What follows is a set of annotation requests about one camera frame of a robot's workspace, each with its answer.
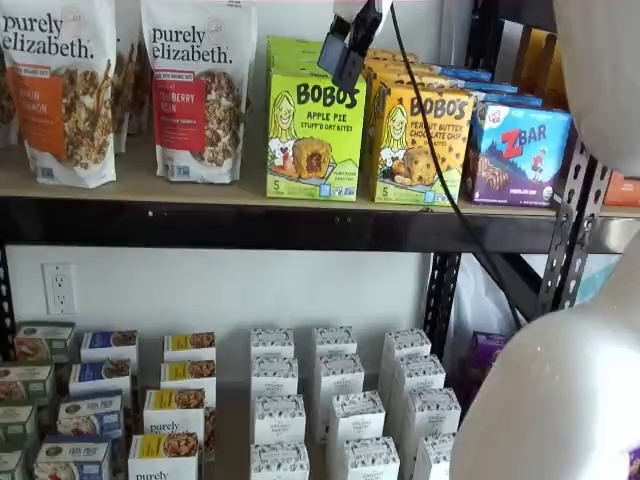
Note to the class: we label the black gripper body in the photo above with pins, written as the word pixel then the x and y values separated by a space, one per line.
pixel 360 27

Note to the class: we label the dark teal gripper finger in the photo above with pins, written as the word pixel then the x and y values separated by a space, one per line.
pixel 342 62

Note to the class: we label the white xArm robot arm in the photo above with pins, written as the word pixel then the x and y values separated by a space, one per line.
pixel 550 400

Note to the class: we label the yellow Bobo's peanut butter box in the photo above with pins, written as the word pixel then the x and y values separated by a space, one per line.
pixel 387 52
pixel 385 76
pixel 400 170
pixel 380 61

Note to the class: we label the green Bobo's apple pie box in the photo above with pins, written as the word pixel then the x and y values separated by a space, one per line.
pixel 292 44
pixel 295 63
pixel 315 150

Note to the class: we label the blue purple ZBar box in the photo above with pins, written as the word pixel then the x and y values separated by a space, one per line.
pixel 510 99
pixel 520 150
pixel 495 87
pixel 470 73

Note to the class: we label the orange cardboard box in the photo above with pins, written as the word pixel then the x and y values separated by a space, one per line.
pixel 622 190
pixel 542 65

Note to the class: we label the wooden shelf board with snacks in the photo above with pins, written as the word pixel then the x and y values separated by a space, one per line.
pixel 135 186

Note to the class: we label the white floral pattern box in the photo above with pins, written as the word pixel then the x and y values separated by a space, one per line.
pixel 272 342
pixel 279 417
pixel 280 460
pixel 340 377
pixel 335 340
pixel 432 410
pixel 435 455
pixel 356 420
pixel 407 342
pixel 420 375
pixel 370 457
pixel 274 375

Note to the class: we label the yellow white granola box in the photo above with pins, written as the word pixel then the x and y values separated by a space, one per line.
pixel 187 375
pixel 175 415
pixel 162 457
pixel 190 345

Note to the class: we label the purple snack box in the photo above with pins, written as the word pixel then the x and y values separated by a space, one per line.
pixel 487 352

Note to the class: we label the blue white oatmeal box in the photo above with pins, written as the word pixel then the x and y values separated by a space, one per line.
pixel 90 415
pixel 100 377
pixel 72 460
pixel 110 345

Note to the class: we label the green white oatmeal box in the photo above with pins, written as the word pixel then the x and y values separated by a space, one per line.
pixel 17 425
pixel 25 382
pixel 45 340
pixel 12 465

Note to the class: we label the red label granola bag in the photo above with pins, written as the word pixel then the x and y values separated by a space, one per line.
pixel 190 110

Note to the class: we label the black metal shelving rack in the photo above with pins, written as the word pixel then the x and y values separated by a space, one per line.
pixel 250 225

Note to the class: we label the white granola bag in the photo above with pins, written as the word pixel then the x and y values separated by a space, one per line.
pixel 127 90

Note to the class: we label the white plastic sheet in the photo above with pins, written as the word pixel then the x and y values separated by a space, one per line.
pixel 467 305

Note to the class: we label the orange label granola bag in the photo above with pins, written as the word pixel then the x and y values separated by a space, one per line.
pixel 60 125

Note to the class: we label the wooden neighbour rack board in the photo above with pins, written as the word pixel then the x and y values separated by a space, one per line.
pixel 620 211

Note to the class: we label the black metal neighbour rack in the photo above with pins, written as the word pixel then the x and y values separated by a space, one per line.
pixel 620 232

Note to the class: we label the white patterned small boxes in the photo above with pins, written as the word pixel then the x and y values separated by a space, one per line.
pixel 232 380

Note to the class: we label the white wall power outlet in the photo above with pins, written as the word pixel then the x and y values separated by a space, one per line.
pixel 59 289

